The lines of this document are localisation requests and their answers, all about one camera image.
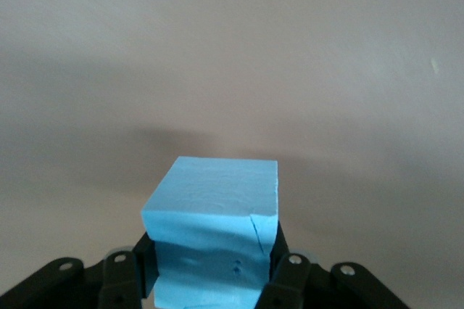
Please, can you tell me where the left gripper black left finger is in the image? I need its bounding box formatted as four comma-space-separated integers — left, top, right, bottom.
0, 231, 161, 309

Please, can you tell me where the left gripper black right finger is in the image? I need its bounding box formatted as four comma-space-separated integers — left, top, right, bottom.
255, 220, 410, 309

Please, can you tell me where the light blue foam block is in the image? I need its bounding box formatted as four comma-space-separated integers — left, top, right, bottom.
139, 155, 280, 309

